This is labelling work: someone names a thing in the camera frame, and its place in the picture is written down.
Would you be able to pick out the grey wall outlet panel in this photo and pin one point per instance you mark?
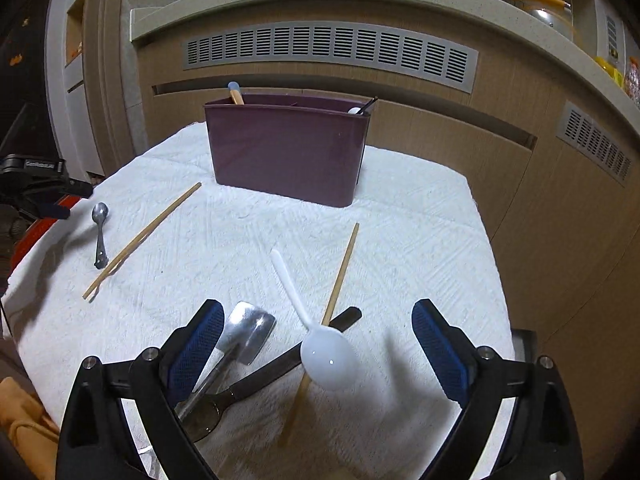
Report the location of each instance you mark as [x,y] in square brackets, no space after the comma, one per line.
[611,35]

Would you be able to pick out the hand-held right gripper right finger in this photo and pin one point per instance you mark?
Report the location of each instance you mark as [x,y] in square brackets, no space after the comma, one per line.
[440,350]

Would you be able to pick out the white plastic spoon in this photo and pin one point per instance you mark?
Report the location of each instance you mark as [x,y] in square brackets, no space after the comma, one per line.
[327,355]

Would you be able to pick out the white textured tablecloth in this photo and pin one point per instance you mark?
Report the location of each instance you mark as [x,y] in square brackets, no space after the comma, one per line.
[225,260]

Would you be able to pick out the purple plastic utensil caddy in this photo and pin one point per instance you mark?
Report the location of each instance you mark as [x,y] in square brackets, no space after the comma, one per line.
[285,150]

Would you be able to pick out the small metal spoon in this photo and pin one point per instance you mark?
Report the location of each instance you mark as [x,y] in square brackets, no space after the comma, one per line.
[100,212]

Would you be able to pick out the clear bottle with red contents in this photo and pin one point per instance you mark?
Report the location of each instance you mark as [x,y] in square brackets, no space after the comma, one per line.
[634,80]

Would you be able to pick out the tan cloth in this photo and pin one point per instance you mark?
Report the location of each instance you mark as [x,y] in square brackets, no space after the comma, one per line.
[25,420]

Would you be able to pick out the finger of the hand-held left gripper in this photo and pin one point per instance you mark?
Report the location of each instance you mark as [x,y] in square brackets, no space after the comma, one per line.
[80,188]
[62,209]

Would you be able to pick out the short grey vent grille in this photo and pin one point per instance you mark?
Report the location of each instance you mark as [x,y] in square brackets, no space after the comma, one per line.
[595,142]

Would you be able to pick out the shovel shaped metal spoon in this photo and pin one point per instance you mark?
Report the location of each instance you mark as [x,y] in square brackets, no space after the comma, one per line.
[252,330]

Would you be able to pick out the wooden chopstick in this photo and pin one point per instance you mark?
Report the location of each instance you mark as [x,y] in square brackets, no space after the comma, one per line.
[150,228]
[344,265]
[102,276]

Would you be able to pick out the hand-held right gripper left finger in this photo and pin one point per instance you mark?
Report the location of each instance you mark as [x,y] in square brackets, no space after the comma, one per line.
[197,345]

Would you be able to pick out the long grey vent grille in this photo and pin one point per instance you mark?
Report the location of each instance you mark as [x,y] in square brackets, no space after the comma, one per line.
[330,47]

